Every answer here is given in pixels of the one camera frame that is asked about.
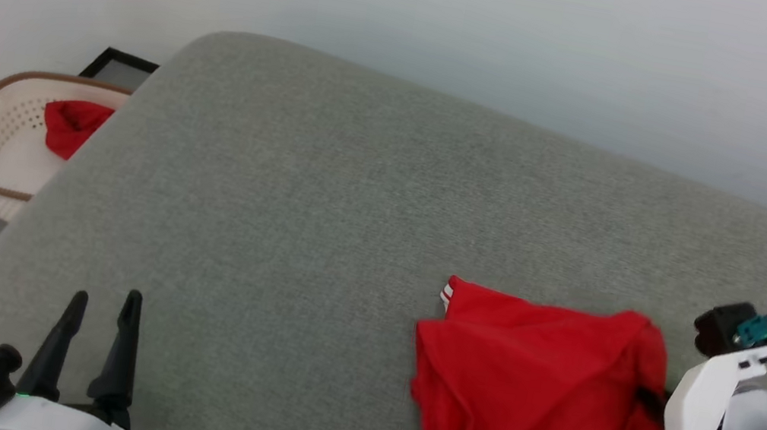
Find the cream plastic laundry basket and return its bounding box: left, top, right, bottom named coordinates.
left=0, top=64, right=135, bottom=239

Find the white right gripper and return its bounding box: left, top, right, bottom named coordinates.
left=628, top=327, right=767, bottom=430

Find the teal right camera connector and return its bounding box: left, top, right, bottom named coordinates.
left=731, top=305, right=767, bottom=351

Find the crumpled red cloth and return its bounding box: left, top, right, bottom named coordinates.
left=37, top=95, right=116, bottom=167

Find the red Bulls basketball jersey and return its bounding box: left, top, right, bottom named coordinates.
left=400, top=272, right=694, bottom=430

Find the grey fabric sofa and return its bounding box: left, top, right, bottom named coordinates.
left=0, top=0, right=767, bottom=430

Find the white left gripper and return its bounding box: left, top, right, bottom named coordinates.
left=0, top=268, right=161, bottom=430

